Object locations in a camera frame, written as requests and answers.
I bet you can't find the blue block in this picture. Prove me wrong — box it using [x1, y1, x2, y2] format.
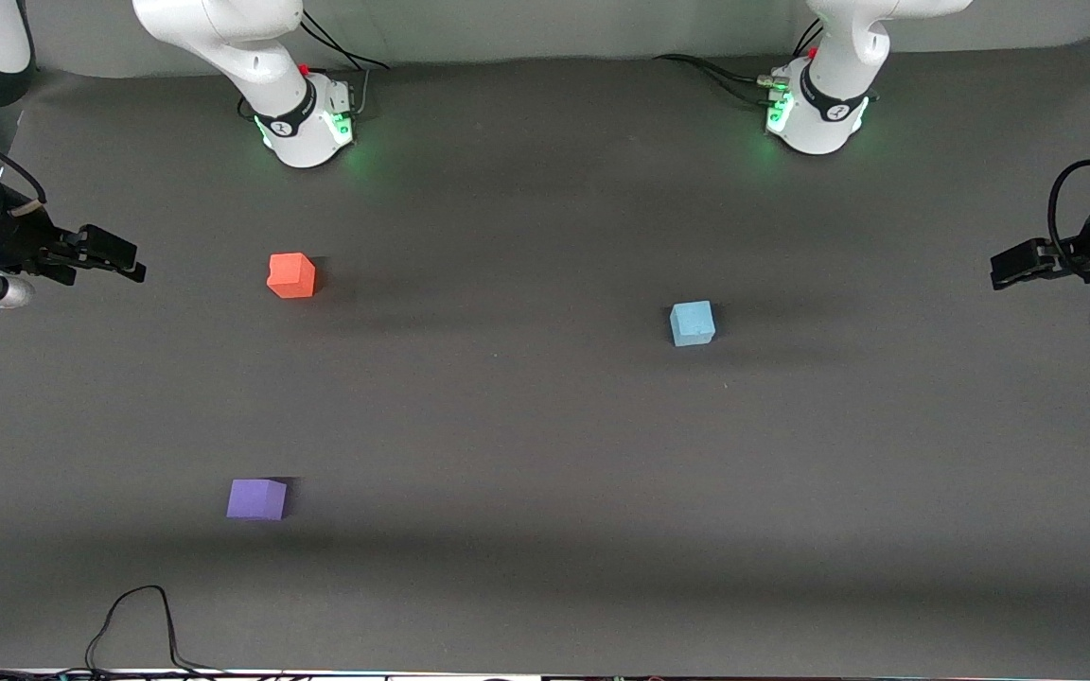
[670, 301, 717, 348]

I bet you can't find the orange block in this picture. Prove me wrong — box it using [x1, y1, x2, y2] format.
[267, 253, 317, 300]

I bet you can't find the purple block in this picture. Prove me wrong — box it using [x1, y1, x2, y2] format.
[226, 479, 289, 521]

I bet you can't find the thin black looped cable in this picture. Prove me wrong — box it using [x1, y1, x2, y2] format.
[84, 585, 229, 678]

